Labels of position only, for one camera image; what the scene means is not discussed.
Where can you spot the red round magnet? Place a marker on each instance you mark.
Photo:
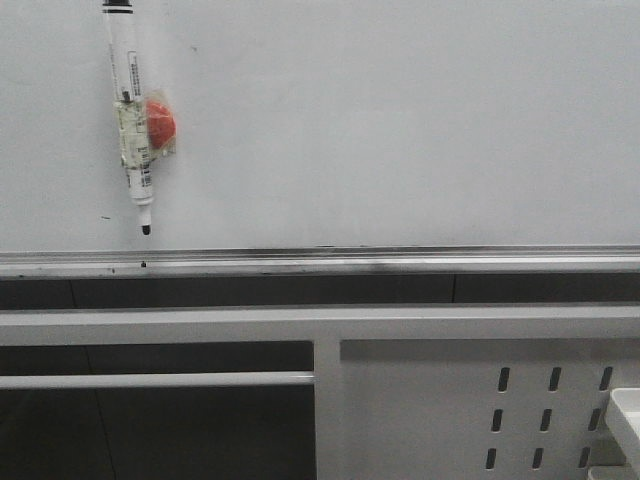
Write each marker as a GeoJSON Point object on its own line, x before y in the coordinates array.
{"type": "Point", "coordinates": [161, 125]}

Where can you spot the white black whiteboard marker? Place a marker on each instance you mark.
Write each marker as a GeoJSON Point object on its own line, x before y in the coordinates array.
{"type": "Point", "coordinates": [129, 107]}

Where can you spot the white whiteboard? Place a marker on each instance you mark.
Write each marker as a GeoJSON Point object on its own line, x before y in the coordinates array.
{"type": "Point", "coordinates": [328, 123]}

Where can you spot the white plastic tray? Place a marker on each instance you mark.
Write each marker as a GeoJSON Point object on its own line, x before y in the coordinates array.
{"type": "Point", "coordinates": [622, 419]}

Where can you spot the white perforated metal frame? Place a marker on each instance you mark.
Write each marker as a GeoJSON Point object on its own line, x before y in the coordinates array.
{"type": "Point", "coordinates": [458, 392]}

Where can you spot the aluminium whiteboard tray rail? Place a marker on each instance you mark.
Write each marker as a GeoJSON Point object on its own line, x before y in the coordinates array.
{"type": "Point", "coordinates": [321, 261]}

